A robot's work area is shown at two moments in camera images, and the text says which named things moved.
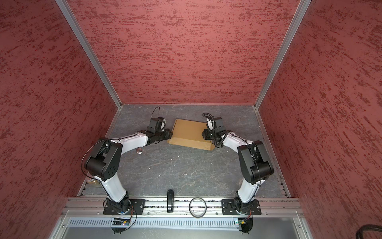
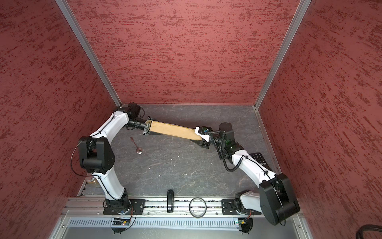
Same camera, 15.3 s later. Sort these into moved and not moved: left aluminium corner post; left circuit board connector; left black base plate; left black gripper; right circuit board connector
Moved: left black gripper
Not moved: left black base plate; right circuit board connector; left aluminium corner post; left circuit board connector
